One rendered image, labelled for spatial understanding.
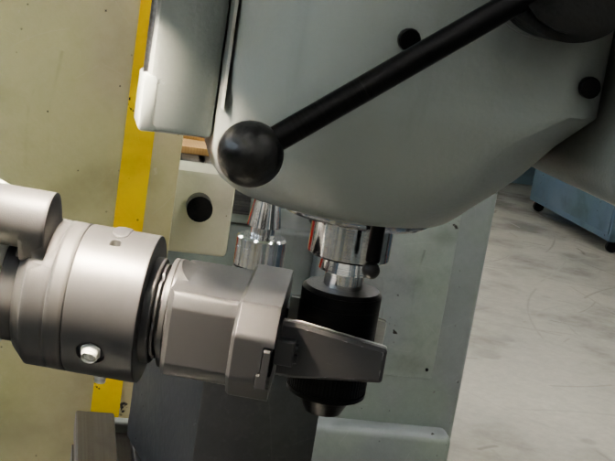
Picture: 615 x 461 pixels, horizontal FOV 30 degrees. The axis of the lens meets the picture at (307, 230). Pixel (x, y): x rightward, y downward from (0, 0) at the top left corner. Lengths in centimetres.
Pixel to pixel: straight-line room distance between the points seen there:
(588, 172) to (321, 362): 18
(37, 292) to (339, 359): 17
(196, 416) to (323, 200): 49
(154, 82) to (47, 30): 174
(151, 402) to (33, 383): 134
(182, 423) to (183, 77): 53
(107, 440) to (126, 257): 63
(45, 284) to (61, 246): 2
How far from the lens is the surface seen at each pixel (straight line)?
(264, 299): 64
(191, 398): 106
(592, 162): 61
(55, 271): 65
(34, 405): 253
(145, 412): 120
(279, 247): 106
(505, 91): 57
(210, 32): 61
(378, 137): 56
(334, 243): 64
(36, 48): 235
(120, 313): 64
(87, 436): 127
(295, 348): 64
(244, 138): 50
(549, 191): 886
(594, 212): 817
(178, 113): 61
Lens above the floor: 143
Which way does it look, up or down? 12 degrees down
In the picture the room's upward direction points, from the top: 9 degrees clockwise
